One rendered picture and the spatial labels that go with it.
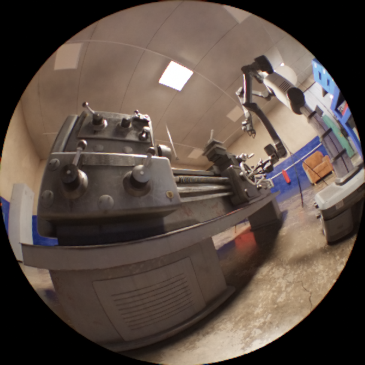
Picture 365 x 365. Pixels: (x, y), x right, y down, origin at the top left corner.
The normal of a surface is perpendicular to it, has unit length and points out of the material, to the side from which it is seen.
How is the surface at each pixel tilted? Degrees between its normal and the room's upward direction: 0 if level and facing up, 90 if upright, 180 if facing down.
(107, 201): 90
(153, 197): 90
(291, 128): 90
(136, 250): 90
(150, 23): 180
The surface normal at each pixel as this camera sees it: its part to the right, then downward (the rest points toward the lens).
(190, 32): 0.28, 0.89
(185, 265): 0.52, -0.46
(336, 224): -0.84, 0.04
